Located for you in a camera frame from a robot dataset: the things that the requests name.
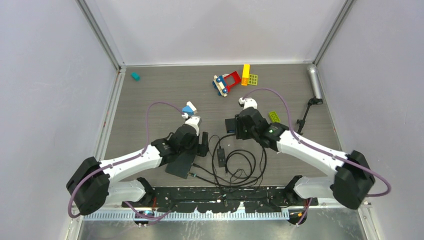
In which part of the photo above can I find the green toy brick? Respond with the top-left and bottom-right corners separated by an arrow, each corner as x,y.
268,111 -> 281,123

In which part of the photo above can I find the teal block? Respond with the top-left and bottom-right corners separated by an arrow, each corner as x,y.
131,72 -> 141,81

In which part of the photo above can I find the yellow toy brick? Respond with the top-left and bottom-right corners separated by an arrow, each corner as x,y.
241,64 -> 251,86

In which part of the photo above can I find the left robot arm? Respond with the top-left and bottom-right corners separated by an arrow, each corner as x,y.
66,124 -> 209,218

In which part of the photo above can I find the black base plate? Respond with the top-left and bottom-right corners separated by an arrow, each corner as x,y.
130,186 -> 307,214

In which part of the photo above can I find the red blue toy vehicle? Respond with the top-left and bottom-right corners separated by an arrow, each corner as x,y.
212,71 -> 242,97

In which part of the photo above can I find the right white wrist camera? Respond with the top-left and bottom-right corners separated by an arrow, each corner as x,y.
238,97 -> 258,110

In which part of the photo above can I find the black microphone cable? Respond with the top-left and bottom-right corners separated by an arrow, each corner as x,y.
192,149 -> 258,181

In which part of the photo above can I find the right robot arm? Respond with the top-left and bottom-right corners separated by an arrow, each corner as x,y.
234,107 -> 375,210

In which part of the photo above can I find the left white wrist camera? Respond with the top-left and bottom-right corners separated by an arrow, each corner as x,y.
185,115 -> 202,136

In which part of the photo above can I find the black network switch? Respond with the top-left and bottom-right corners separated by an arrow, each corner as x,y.
224,118 -> 236,134

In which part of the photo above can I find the blue white toy brick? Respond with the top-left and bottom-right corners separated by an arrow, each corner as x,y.
181,101 -> 198,118

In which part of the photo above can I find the silver microphone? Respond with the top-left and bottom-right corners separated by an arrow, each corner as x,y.
307,64 -> 323,101

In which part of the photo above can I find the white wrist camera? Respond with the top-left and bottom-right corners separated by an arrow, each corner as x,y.
185,115 -> 202,136
238,97 -> 258,110

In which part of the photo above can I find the lime green grid plate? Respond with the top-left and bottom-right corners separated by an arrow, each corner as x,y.
247,74 -> 258,86

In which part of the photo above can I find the black mini tripod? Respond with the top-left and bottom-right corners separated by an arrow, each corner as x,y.
296,97 -> 324,135

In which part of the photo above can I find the black ethernet cable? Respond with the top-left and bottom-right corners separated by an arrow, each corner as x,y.
187,132 -> 269,206

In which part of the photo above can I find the black power adapter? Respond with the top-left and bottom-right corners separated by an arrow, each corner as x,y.
217,147 -> 226,168

